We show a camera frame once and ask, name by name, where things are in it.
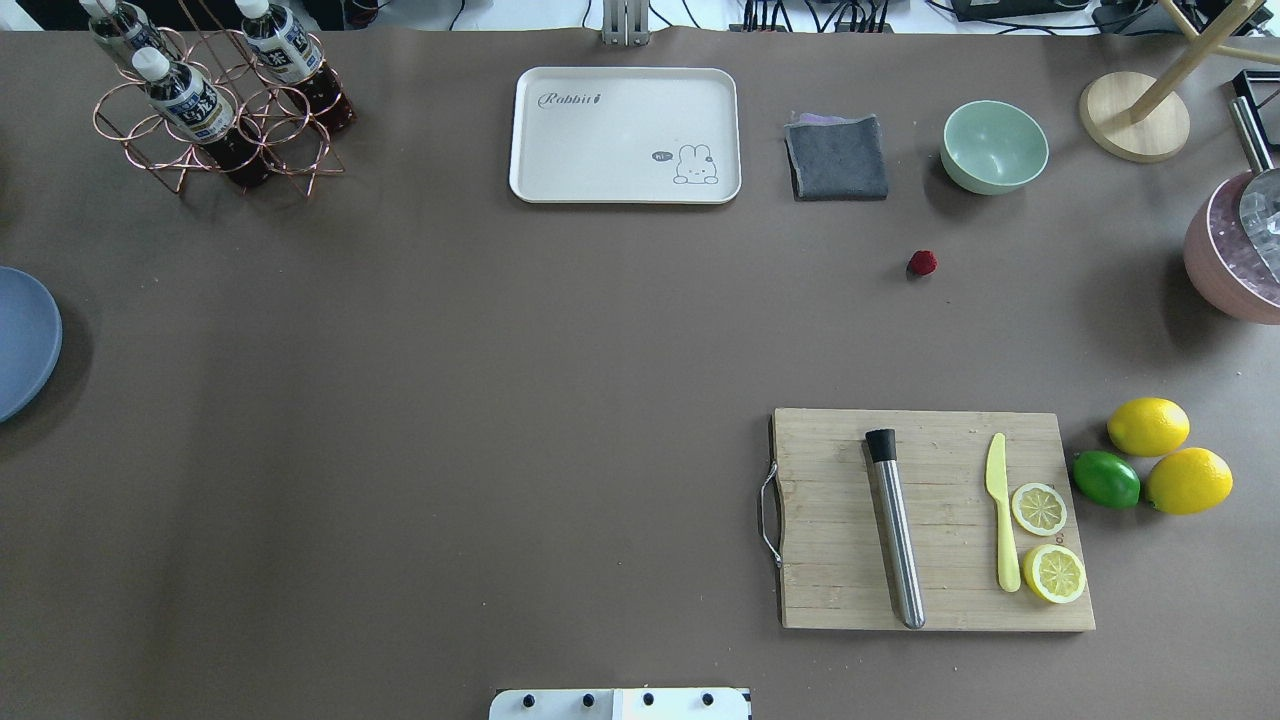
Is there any red strawberry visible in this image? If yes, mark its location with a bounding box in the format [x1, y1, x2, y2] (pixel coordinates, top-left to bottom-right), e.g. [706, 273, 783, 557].
[908, 250, 940, 277]

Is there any blue round plate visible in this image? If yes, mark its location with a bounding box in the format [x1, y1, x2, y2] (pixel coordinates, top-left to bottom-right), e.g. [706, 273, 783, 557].
[1, 266, 63, 421]

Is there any cream rabbit tray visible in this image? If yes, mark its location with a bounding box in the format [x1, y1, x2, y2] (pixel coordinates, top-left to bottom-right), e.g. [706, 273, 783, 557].
[508, 67, 742, 204]

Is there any steel muddler black tip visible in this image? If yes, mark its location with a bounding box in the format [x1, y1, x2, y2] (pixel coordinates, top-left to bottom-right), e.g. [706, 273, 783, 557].
[865, 428, 925, 630]

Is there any grey folded cloth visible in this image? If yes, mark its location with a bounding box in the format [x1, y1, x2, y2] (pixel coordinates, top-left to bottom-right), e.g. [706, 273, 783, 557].
[783, 113, 890, 201]

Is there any wooden cutting board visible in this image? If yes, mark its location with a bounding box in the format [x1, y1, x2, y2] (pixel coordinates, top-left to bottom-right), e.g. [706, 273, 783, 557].
[771, 407, 1094, 632]

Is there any green bowl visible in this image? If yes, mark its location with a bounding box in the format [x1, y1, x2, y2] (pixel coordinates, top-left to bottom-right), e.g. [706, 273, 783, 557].
[940, 100, 1050, 196]

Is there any lemon slice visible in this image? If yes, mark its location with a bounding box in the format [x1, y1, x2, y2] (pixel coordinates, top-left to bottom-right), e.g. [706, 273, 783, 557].
[1010, 483, 1068, 537]

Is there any yellow plastic knife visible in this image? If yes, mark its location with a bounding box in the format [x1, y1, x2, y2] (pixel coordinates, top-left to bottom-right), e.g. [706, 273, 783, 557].
[984, 432, 1021, 593]

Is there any lemon half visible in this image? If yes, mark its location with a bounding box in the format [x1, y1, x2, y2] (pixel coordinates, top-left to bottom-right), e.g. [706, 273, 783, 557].
[1021, 544, 1087, 603]

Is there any dark drink bottle right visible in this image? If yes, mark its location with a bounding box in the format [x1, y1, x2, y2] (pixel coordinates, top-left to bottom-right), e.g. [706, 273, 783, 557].
[236, 1, 356, 135]

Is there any dark drink bottle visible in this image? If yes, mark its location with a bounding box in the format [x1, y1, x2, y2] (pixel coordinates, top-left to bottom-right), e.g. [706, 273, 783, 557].
[236, 1, 356, 135]
[79, 0, 177, 76]
[131, 46, 273, 188]

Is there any green lime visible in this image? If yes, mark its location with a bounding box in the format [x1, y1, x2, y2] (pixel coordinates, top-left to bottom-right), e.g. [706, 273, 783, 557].
[1071, 450, 1142, 509]

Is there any whole lemon upper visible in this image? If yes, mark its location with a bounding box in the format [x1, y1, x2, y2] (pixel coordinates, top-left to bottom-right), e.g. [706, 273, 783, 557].
[1106, 397, 1190, 457]

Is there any whole lemon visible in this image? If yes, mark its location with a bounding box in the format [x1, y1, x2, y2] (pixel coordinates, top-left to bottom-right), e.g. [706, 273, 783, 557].
[1106, 397, 1190, 457]
[1146, 447, 1234, 515]

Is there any dark drink bottle middle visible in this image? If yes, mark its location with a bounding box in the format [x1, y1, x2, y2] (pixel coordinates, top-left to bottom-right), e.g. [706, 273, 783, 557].
[131, 46, 273, 188]

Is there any wooden stand round base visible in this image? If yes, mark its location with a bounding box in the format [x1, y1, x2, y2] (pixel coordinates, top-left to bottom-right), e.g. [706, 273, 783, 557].
[1078, 1, 1279, 163]

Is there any whole lemon lower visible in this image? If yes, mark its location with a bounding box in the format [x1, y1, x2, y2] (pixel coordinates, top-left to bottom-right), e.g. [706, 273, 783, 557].
[1146, 447, 1234, 515]

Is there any pink ice bucket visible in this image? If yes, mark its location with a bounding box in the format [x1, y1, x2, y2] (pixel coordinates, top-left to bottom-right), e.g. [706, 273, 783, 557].
[1183, 170, 1279, 325]

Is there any dark drink bottle left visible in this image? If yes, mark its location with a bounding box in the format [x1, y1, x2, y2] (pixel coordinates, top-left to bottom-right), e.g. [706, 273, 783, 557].
[79, 0, 177, 76]

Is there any steel ice scoop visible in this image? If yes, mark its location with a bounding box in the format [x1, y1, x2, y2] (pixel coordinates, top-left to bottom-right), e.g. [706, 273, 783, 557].
[1231, 96, 1279, 281]

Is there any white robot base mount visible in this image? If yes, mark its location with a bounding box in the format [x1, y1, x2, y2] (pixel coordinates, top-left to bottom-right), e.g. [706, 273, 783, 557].
[488, 687, 753, 719]

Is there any copper wire bottle rack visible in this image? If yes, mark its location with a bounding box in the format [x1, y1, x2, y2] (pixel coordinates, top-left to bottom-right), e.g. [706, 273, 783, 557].
[92, 1, 344, 196]

